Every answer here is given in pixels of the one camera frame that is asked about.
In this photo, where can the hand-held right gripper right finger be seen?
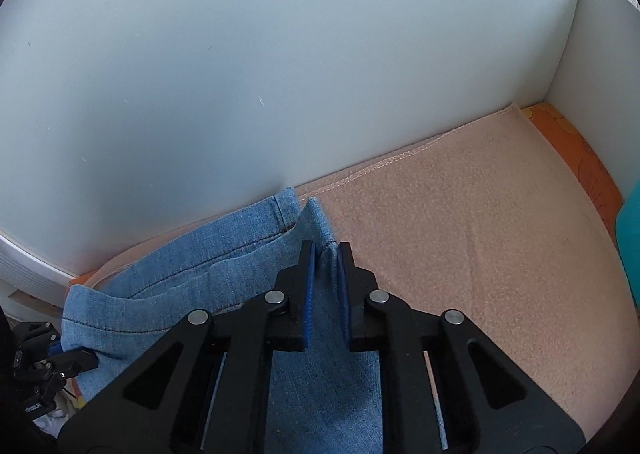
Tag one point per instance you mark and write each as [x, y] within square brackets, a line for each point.
[344, 294]

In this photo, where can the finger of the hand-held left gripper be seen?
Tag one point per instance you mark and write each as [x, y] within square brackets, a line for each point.
[75, 361]

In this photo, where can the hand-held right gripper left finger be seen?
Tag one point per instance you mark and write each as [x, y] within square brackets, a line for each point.
[306, 294]

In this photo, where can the blue denim pants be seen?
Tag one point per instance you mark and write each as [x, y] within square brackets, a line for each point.
[240, 254]

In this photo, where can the white ribbed panel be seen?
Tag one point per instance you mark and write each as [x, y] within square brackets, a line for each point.
[25, 266]

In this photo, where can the pink fleece blanket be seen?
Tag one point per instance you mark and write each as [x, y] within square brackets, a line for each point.
[475, 234]

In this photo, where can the orange printed bed sheet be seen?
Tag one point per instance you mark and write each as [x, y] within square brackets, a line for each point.
[585, 158]

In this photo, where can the turquoise detergent bottle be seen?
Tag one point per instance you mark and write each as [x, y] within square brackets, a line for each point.
[631, 244]

